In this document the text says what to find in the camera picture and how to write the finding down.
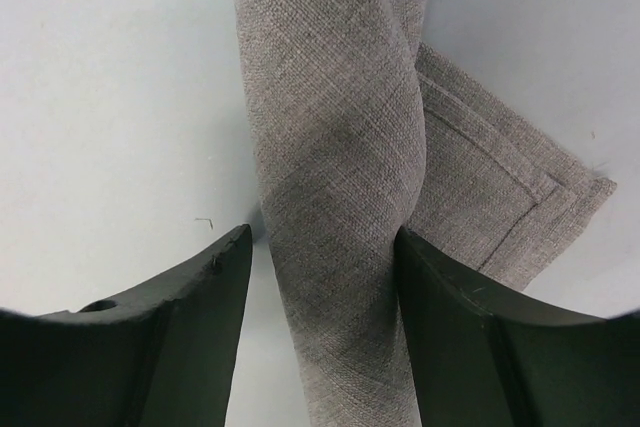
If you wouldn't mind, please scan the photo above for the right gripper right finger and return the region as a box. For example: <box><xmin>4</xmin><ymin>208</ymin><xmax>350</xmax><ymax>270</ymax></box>
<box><xmin>394</xmin><ymin>230</ymin><xmax>639</xmax><ymax>426</ymax></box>

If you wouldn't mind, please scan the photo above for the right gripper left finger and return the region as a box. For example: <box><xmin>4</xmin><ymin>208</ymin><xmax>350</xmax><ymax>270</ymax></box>
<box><xmin>1</xmin><ymin>225</ymin><xmax>253</xmax><ymax>426</ymax></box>

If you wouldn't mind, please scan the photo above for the grey cloth napkin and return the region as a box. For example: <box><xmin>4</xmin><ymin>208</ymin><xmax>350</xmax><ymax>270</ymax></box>
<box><xmin>234</xmin><ymin>0</ymin><xmax>615</xmax><ymax>426</ymax></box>

